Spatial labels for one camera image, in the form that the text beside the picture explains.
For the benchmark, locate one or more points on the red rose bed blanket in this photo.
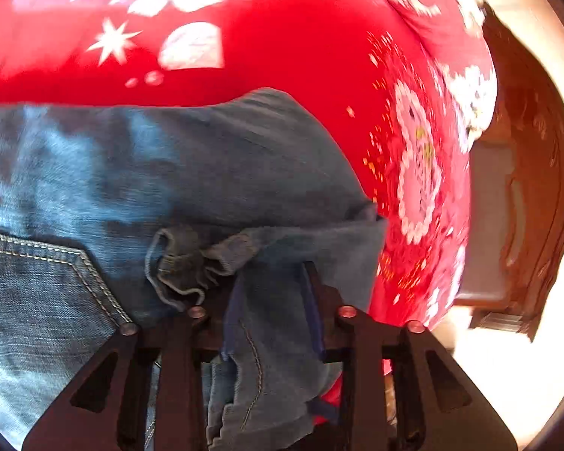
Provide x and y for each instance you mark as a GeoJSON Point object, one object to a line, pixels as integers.
{"type": "Point", "coordinates": [404, 88]}

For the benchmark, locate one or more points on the dark wooden headboard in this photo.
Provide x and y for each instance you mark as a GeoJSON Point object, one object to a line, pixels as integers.
{"type": "Point", "coordinates": [517, 193]}

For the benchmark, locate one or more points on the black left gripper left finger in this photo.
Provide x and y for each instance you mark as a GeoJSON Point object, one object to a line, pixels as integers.
{"type": "Point", "coordinates": [105, 405]}

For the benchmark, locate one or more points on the blue denim jeans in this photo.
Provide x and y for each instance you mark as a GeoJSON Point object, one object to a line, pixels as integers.
{"type": "Point", "coordinates": [119, 215]}

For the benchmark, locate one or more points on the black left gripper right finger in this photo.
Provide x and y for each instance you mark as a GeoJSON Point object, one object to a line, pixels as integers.
{"type": "Point", "coordinates": [400, 388]}

